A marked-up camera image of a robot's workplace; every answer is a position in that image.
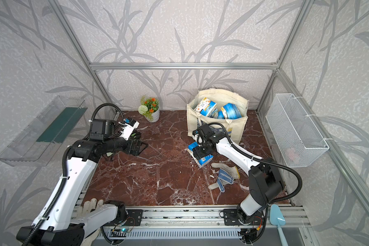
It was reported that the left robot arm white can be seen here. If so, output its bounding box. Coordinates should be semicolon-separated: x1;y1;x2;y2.
16;137;148;246

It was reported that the artificial green flower plant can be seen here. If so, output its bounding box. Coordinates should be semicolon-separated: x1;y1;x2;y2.
138;95;160;120

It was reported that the black corrugated left cable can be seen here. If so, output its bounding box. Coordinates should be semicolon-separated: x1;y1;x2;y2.
20;102;124;246

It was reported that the clear plastic wall shelf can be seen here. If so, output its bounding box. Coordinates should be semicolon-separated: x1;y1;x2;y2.
0;96;88;167

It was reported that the green black work glove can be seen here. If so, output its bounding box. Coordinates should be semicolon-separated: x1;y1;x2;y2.
105;130;141;156

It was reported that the white wire mesh basket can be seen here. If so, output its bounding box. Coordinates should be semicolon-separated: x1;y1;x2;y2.
266;93;330;168

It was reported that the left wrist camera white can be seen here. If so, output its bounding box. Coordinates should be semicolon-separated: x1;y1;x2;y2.
120;118;139;140

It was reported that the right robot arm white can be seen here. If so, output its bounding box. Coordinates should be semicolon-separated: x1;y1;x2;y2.
192;124;284;224

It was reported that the blue barcode tissue pack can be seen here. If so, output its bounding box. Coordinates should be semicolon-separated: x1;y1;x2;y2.
221;103;242;120

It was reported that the blue tissue pack front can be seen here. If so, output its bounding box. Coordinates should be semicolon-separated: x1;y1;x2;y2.
194;97;217;117

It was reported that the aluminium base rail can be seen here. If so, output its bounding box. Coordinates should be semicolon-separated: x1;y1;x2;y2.
52;205;311;240

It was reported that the black corrugated cable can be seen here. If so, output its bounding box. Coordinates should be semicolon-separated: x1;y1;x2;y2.
207;122;303;244
20;102;124;246

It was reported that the white ribbed flower pot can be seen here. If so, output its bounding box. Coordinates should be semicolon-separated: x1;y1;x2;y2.
148;109;160;123

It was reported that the beige blue striped glove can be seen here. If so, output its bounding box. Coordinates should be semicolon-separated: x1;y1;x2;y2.
208;163;240;193

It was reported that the cream starry night canvas bag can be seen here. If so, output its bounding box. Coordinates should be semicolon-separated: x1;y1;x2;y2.
186;88;250;145

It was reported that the black corrugated right cable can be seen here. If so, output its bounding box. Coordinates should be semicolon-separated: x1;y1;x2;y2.
207;122;303;244

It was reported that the light blue plastic scoop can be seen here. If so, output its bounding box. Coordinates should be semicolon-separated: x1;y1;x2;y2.
270;204;288;246

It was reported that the white knit glove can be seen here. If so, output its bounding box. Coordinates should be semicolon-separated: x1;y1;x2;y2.
76;198;105;246

